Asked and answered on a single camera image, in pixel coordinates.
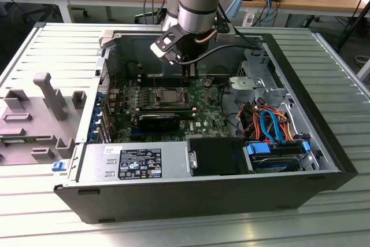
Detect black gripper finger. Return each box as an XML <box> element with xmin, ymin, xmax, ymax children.
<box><xmin>182</xmin><ymin>61</ymin><xmax>197</xmax><ymax>79</ymax></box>

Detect metal socket cover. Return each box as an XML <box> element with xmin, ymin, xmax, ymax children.
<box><xmin>156</xmin><ymin>86</ymin><xmax>188</xmax><ymax>106</ymax></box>

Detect silver CPU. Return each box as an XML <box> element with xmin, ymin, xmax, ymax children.
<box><xmin>161</xmin><ymin>89</ymin><xmax>182</xmax><ymax>102</ymax></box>

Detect black RAM slot bank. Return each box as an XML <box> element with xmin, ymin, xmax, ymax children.
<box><xmin>138</xmin><ymin>72</ymin><xmax>192</xmax><ymax>87</ymax></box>
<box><xmin>139</xmin><ymin>106</ymin><xmax>198</xmax><ymax>119</ymax></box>

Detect CPU socket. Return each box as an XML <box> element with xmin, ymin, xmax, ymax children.
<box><xmin>155</xmin><ymin>86</ymin><xmax>189</xmax><ymax>108</ymax></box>

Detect blue expansion slot latches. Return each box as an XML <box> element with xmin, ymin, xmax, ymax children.
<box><xmin>91</xmin><ymin>92</ymin><xmax>105</xmax><ymax>143</ymax></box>

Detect green motherboard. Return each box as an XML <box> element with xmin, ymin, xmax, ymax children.
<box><xmin>108</xmin><ymin>76</ymin><xmax>232</xmax><ymax>143</ymax></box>

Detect black graphics card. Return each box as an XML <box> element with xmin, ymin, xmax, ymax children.
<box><xmin>138</xmin><ymin>113</ymin><xmax>180</xmax><ymax>132</ymax></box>

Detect silver drive cage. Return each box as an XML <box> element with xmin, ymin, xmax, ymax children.
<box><xmin>228</xmin><ymin>45</ymin><xmax>286</xmax><ymax>106</ymax></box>

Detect white power strip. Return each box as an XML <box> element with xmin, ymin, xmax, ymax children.
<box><xmin>242</xmin><ymin>12</ymin><xmax>256</xmax><ymax>27</ymax></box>

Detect blue disk carrier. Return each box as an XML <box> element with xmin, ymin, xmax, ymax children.
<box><xmin>245</xmin><ymin>140</ymin><xmax>310</xmax><ymax>158</ymax></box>

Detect silver hard disk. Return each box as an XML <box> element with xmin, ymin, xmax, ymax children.
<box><xmin>250</xmin><ymin>154</ymin><xmax>301</xmax><ymax>175</ymax></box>

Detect grey power supply unit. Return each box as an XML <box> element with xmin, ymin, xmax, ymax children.
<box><xmin>76</xmin><ymin>141</ymin><xmax>193</xmax><ymax>183</ymax></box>

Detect black open PC case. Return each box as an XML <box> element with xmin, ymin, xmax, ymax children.
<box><xmin>53</xmin><ymin>28</ymin><xmax>359</xmax><ymax>224</ymax></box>

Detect grey parts rack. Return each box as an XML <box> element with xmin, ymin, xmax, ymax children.
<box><xmin>0</xmin><ymin>72</ymin><xmax>87</xmax><ymax>167</ymax></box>

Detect black tripod stand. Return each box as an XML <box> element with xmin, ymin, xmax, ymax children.
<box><xmin>336</xmin><ymin>0</ymin><xmax>370</xmax><ymax>53</ymax></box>

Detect green RAM stick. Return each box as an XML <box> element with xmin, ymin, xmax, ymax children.
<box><xmin>0</xmin><ymin>135</ymin><xmax>40</xmax><ymax>145</ymax></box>

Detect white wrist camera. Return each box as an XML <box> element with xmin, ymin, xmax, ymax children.
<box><xmin>149</xmin><ymin>24</ymin><xmax>182</xmax><ymax>64</ymax></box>

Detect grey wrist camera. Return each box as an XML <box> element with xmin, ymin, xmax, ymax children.
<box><xmin>215</xmin><ymin>23</ymin><xmax>235</xmax><ymax>42</ymax></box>

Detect black camera cable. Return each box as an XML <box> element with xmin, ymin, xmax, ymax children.
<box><xmin>176</xmin><ymin>24</ymin><xmax>262</xmax><ymax>65</ymax></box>

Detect blue flat data wire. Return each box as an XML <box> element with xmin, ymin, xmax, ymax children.
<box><xmin>259</xmin><ymin>109</ymin><xmax>287</xmax><ymax>145</ymax></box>

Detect orange wire bundle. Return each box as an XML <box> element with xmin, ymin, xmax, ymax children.
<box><xmin>242</xmin><ymin>104</ymin><xmax>296</xmax><ymax>144</ymax></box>

